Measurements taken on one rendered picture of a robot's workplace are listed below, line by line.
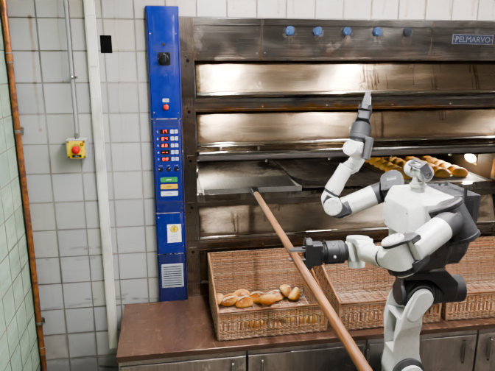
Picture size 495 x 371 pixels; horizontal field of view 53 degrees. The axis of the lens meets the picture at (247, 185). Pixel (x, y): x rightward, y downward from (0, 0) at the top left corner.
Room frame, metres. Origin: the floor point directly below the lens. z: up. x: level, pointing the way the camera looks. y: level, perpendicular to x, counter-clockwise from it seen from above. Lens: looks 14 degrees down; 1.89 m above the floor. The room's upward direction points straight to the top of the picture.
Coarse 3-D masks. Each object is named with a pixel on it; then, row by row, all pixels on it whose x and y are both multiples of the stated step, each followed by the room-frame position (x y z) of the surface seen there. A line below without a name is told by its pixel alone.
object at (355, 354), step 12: (264, 204) 2.35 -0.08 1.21; (276, 228) 2.01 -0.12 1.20; (288, 240) 1.87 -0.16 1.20; (288, 252) 1.78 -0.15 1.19; (300, 264) 1.63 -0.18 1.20; (312, 288) 1.46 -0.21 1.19; (324, 300) 1.37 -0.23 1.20; (324, 312) 1.32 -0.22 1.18; (336, 324) 1.24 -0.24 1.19; (348, 336) 1.17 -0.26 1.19; (348, 348) 1.12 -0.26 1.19; (360, 360) 1.07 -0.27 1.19
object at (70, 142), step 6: (72, 138) 2.50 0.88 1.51; (78, 138) 2.50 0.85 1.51; (84, 138) 2.50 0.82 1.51; (66, 144) 2.46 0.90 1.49; (72, 144) 2.46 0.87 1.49; (78, 144) 2.47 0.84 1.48; (84, 144) 2.47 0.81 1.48; (66, 150) 2.46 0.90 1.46; (84, 150) 2.47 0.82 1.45; (72, 156) 2.46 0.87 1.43; (78, 156) 2.47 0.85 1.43; (84, 156) 2.47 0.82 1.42
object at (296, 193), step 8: (408, 184) 2.87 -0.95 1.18; (456, 184) 2.88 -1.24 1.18; (464, 184) 2.89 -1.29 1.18; (472, 184) 2.89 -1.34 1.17; (480, 184) 2.90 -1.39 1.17; (488, 184) 2.91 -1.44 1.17; (200, 192) 2.69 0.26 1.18; (264, 192) 2.69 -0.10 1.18; (272, 192) 2.70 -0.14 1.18; (280, 192) 2.71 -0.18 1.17; (288, 192) 2.71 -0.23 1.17; (296, 192) 2.72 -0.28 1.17; (304, 192) 2.73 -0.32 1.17; (312, 192) 2.74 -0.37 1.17; (320, 192) 2.74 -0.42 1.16; (344, 192) 2.77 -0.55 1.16; (352, 192) 2.77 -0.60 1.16; (200, 200) 2.64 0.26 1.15; (208, 200) 2.64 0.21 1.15; (216, 200) 2.65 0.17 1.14; (224, 200) 2.66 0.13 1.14
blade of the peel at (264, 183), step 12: (204, 180) 2.94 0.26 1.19; (216, 180) 2.94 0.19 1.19; (228, 180) 2.94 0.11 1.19; (240, 180) 2.94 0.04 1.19; (252, 180) 2.94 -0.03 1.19; (264, 180) 2.94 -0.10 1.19; (276, 180) 2.94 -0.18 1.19; (288, 180) 2.94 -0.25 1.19; (204, 192) 2.64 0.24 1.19; (216, 192) 2.65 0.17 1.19; (228, 192) 2.66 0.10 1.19; (240, 192) 2.67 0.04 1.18
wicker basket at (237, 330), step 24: (240, 264) 2.62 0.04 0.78; (264, 264) 2.64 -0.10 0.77; (288, 264) 2.67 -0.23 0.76; (240, 288) 2.59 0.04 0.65; (264, 288) 2.61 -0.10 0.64; (216, 312) 2.20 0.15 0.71; (240, 312) 2.17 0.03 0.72; (264, 312) 2.19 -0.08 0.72; (312, 312) 2.24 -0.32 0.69; (240, 336) 2.17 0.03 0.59; (264, 336) 2.19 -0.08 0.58
